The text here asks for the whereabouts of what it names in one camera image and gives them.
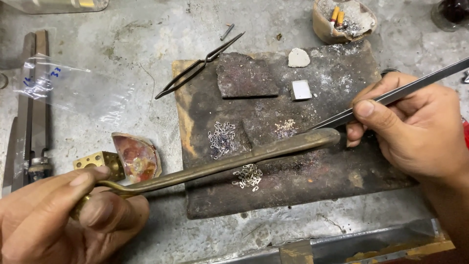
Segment person's right hand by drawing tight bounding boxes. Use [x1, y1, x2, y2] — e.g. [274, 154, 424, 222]
[346, 72, 469, 185]

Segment person's left hand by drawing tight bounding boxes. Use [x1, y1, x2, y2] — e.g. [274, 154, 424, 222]
[0, 166, 151, 264]

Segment long steel tweezers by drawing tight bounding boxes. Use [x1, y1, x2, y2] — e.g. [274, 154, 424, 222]
[307, 57, 469, 132]

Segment brass blowtorch pipe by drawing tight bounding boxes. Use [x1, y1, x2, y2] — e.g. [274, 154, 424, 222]
[70, 128, 342, 221]

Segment narrow steel blade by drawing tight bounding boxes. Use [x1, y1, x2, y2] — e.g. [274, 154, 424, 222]
[1, 117, 18, 198]

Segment brass dapping cube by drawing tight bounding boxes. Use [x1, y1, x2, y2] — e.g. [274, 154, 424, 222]
[73, 151, 126, 182]

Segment flat steel file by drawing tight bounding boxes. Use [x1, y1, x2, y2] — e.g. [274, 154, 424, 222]
[11, 32, 36, 192]

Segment charred soldering board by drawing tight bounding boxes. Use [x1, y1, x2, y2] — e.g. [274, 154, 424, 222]
[171, 40, 418, 220]

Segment broken stained ceramic dish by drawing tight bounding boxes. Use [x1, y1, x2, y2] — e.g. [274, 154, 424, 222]
[111, 132, 162, 184]

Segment metal bench tray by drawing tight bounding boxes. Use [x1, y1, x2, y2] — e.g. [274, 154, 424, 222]
[183, 219, 457, 264]

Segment dark glass jar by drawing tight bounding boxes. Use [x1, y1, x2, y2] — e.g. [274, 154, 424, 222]
[431, 0, 469, 32]

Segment small white square block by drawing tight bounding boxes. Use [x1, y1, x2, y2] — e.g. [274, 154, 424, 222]
[289, 79, 313, 101]

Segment clear plastic bag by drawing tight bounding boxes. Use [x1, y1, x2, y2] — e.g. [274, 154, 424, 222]
[14, 53, 136, 129]

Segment heap of tiny solder grains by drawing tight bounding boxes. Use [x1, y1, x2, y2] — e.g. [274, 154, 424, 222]
[274, 118, 297, 139]

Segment clay ash bowl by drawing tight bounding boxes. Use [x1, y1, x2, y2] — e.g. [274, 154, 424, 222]
[312, 0, 378, 45]

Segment white chalky lump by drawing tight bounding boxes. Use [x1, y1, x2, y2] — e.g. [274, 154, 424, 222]
[288, 48, 311, 68]

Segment pile of bright silver links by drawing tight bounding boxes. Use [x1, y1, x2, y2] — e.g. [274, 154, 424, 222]
[232, 164, 264, 192]

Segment dark stone slab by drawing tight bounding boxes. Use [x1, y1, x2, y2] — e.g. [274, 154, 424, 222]
[216, 52, 280, 99]

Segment pile of darkened silver links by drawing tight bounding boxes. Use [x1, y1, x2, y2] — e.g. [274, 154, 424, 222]
[207, 121, 238, 160]

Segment clear plastic container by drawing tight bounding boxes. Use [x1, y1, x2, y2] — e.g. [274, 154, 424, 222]
[0, 0, 110, 14]

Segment short metal rod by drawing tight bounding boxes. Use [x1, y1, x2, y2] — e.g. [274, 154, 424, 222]
[220, 23, 235, 41]

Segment black cross-lock tweezers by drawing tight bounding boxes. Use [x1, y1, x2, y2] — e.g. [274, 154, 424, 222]
[155, 32, 246, 100]

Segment thin wire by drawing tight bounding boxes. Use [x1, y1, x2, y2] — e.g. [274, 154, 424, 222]
[139, 62, 156, 112]

